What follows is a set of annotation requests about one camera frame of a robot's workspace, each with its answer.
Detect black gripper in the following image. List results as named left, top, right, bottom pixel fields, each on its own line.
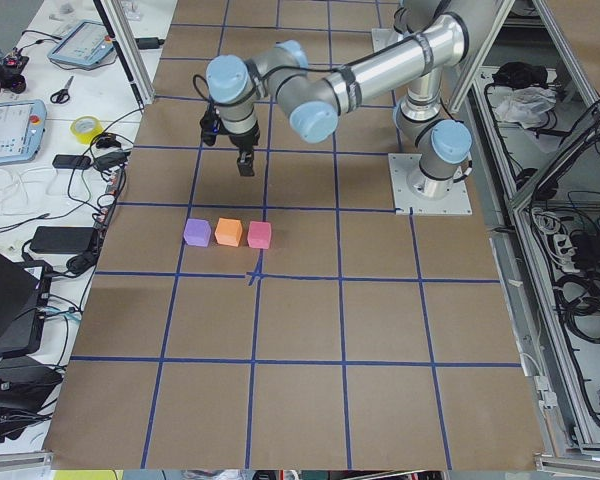
left=228, top=124, right=260, bottom=177

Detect orange foam block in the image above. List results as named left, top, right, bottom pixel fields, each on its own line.
left=215, top=217, right=243, bottom=247

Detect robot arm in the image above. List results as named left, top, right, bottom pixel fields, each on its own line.
left=200, top=1, right=479, bottom=177

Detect pink foam block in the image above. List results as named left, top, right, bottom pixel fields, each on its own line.
left=247, top=221, right=272, bottom=250

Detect purple foam block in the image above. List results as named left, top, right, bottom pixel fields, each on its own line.
left=183, top=218, right=211, bottom=248

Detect yellow tape roll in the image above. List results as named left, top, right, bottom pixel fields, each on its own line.
left=70, top=115, right=104, bottom=145

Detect brown paper mat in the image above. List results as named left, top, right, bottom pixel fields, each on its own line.
left=45, top=1, right=544, bottom=471

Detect small black adapter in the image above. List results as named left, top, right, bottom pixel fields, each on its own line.
left=52, top=154, right=92, bottom=170

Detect blue teach pendant far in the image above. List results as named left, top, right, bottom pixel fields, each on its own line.
left=47, top=20, right=114, bottom=70

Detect blue teach pendant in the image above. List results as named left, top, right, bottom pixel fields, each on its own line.
left=47, top=20, right=114, bottom=70
left=0, top=99, right=47, bottom=165

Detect black power adapter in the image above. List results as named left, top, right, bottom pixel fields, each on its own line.
left=30, top=226, right=95, bottom=254

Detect blue teach pendant near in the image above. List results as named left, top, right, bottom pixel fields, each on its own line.
left=0, top=99, right=47, bottom=165

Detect black laptop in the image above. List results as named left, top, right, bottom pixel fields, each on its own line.
left=0, top=254, right=51, bottom=358

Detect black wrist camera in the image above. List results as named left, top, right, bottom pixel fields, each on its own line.
left=199, top=105, right=224, bottom=146

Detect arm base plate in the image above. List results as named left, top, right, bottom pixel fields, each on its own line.
left=371, top=28, right=404, bottom=52
left=388, top=153, right=473, bottom=216

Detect black handled scissors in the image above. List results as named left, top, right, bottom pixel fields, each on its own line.
left=49, top=76, right=74, bottom=105

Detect aluminium frame post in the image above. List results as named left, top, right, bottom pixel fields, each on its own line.
left=93, top=0, right=155, bottom=109

